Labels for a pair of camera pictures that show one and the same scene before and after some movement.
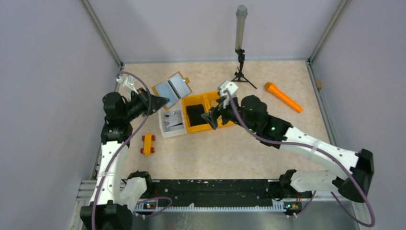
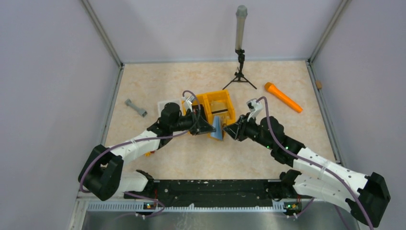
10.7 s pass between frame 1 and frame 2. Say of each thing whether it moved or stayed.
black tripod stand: stayed
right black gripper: moved
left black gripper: moved
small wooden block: stayed
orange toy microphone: stayed
